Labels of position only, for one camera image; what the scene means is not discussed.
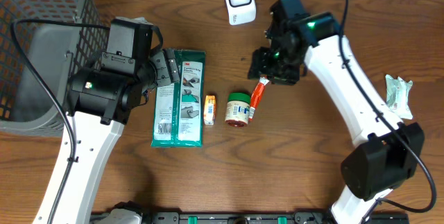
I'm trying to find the orange stick sachet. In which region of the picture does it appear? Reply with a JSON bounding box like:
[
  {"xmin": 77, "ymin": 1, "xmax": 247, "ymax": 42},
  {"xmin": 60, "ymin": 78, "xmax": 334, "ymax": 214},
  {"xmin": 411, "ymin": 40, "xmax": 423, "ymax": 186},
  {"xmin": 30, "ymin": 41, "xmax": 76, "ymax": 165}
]
[{"xmin": 248, "ymin": 76, "xmax": 270, "ymax": 122}]

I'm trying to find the green 3M cloth package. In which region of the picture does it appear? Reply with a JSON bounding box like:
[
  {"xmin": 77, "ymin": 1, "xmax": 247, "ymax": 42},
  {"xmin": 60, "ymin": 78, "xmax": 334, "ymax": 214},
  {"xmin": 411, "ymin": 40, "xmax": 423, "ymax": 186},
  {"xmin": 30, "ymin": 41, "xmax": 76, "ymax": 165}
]
[{"xmin": 151, "ymin": 49, "xmax": 205, "ymax": 148}]

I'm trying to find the small orange white box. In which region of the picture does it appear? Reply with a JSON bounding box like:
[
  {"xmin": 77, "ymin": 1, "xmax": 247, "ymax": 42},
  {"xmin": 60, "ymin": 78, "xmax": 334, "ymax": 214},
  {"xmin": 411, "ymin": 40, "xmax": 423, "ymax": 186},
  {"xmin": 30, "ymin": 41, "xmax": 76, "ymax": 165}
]
[{"xmin": 203, "ymin": 95, "xmax": 216, "ymax": 126}]

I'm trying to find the white teal wipes packet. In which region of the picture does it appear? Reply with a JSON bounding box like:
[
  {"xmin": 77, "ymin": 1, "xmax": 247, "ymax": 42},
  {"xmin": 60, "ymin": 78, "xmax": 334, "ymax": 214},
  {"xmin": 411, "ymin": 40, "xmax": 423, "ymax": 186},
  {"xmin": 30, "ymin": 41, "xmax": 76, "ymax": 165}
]
[{"xmin": 385, "ymin": 74, "xmax": 413, "ymax": 120}]

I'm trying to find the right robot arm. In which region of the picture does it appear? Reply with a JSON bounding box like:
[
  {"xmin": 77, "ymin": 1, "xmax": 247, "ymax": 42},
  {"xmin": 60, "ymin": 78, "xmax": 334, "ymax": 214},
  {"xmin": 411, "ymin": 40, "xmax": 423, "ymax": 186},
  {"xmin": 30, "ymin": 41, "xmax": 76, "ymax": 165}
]
[{"xmin": 248, "ymin": 0, "xmax": 425, "ymax": 223}]

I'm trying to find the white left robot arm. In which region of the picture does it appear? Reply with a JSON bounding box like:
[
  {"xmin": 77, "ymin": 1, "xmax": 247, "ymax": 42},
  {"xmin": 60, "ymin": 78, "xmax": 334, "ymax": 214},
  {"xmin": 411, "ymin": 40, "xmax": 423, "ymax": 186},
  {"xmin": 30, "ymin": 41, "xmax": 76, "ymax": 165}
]
[{"xmin": 34, "ymin": 17, "xmax": 180, "ymax": 223}]

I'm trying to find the white barcode scanner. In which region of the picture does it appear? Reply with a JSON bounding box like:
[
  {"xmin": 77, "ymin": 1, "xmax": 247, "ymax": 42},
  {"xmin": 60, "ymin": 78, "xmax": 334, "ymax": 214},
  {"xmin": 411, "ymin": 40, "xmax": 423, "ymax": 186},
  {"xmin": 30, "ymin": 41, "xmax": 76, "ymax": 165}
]
[{"xmin": 225, "ymin": 0, "xmax": 257, "ymax": 26}]

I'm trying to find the green lid jar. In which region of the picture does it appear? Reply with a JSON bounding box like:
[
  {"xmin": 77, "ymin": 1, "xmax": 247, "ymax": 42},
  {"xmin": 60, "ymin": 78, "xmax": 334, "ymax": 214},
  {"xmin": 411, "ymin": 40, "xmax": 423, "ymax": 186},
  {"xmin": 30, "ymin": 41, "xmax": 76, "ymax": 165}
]
[{"xmin": 225, "ymin": 92, "xmax": 250, "ymax": 127}]

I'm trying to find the grey plastic mesh basket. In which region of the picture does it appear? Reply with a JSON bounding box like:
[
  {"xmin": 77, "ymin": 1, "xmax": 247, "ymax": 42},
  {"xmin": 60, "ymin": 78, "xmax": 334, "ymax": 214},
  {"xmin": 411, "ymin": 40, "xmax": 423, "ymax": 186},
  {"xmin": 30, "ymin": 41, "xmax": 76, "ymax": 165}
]
[{"xmin": 1, "ymin": 0, "xmax": 108, "ymax": 137}]

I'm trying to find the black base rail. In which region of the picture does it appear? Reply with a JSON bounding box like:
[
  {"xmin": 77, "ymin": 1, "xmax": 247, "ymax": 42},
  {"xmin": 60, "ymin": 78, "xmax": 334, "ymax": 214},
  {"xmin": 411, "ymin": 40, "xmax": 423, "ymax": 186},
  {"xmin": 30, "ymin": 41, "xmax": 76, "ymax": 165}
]
[{"xmin": 89, "ymin": 211, "xmax": 410, "ymax": 224}]

